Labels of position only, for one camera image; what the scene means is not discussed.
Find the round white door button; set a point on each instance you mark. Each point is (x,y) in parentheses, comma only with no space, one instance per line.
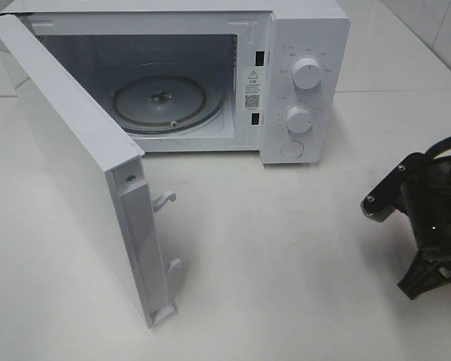
(292,150)

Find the white microwave door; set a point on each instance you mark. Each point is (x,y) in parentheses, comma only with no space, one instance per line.
(96,166)

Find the white microwave oven body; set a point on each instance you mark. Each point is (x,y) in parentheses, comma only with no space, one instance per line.
(106,45)

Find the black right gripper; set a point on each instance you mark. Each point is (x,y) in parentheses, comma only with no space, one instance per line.
(425,197)

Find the white warning label sticker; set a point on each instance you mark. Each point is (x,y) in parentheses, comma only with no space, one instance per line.
(252,85)

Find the white microwave knob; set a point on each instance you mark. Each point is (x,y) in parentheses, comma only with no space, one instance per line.
(299,119)
(307,72)

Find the glass microwave turntable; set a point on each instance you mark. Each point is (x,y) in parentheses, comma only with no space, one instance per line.
(164,104)

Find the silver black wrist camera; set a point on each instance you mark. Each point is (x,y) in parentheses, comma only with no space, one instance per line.
(386,197)

